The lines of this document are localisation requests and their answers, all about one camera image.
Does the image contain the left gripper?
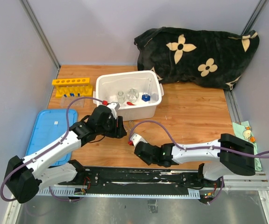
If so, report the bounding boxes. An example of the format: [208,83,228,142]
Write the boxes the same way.
[97,114,127,138]

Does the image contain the metal crucible tongs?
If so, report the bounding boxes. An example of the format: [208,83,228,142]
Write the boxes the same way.
[125,120,136,139]

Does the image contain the glass petri dish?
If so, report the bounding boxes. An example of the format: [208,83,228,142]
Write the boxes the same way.
[127,88,139,103]

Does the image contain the white plastic bin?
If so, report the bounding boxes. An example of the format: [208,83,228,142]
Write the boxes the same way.
[93,70,164,121]

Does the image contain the graduated cylinder blue base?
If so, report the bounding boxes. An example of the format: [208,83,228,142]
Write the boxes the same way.
[142,78,152,102]

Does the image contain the blue plastic tray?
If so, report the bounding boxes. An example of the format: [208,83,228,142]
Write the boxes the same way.
[26,109,78,156]

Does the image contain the small glass beaker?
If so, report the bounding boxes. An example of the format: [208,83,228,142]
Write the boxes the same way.
[117,91,126,104]

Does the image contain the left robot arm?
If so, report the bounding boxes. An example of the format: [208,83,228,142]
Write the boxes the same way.
[3,102,127,203]

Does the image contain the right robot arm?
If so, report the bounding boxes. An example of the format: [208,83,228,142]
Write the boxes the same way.
[130,133,255,187]

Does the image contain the yellow test tube rack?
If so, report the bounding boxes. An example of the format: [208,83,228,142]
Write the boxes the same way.
[52,77,93,98]

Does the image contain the clear acrylic tube rack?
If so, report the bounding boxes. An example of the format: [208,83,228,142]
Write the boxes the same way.
[61,97,86,108]

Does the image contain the black floral blanket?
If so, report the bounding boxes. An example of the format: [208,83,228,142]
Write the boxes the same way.
[134,27,260,91]

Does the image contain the green printed cloth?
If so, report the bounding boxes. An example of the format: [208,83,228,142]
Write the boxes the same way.
[232,120,262,172]

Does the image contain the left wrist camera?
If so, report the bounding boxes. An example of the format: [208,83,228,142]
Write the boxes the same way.
[102,100,120,119]

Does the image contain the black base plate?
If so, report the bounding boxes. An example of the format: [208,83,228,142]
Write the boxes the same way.
[60,167,221,198]

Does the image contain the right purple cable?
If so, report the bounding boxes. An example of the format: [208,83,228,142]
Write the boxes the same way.
[129,120,269,206]

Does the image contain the purple cable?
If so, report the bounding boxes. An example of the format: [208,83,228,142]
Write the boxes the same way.
[129,120,269,206]
[0,97,105,203]

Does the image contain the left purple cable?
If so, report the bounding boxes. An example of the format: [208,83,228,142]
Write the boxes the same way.
[0,97,105,203]

